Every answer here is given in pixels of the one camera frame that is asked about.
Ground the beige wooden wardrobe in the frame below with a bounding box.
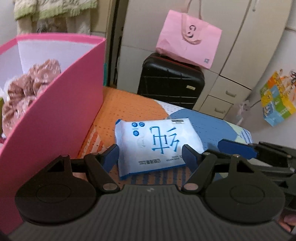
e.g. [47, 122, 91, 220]
[117, 1, 292, 118]

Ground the pink tote bag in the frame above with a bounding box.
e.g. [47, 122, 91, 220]
[156, 1, 222, 69]

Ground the black clothes rack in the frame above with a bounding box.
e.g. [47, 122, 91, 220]
[107, 1, 120, 87]

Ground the cream knit cardigan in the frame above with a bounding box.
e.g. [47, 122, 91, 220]
[13, 1, 98, 35]

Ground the colourful paper gift bag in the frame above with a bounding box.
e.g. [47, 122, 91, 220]
[260, 70, 295, 126]

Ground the large wet wipes pack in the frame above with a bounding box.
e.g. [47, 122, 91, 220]
[114, 118, 205, 179]

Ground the patchwork patterned tablecloth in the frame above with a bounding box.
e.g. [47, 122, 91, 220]
[77, 86, 254, 186]

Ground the black suitcase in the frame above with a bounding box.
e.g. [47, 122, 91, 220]
[137, 53, 205, 109]

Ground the pink floral fabric scrunchie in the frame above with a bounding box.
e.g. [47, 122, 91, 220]
[2, 59, 61, 137]

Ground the pink cardboard box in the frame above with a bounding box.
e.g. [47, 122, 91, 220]
[1, 33, 106, 234]

